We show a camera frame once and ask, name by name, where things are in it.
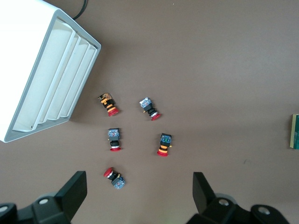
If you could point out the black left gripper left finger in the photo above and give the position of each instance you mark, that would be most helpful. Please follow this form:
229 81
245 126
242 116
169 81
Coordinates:
58 207

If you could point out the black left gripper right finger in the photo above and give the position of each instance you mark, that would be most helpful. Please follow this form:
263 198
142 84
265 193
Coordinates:
222 210

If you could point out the green load switch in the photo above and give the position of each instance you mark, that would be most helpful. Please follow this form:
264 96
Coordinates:
295 130

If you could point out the red mushroom button blue body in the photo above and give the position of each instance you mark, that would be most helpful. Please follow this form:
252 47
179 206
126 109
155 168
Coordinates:
114 138
149 107
115 178

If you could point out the red button orange striped collar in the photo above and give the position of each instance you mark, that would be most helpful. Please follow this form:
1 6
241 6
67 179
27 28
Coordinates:
164 144

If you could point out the red mushroom button amber body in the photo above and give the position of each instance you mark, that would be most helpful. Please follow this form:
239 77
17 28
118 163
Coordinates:
108 105

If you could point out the white tiered storage bin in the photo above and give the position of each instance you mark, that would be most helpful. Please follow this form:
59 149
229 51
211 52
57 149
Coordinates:
23 46

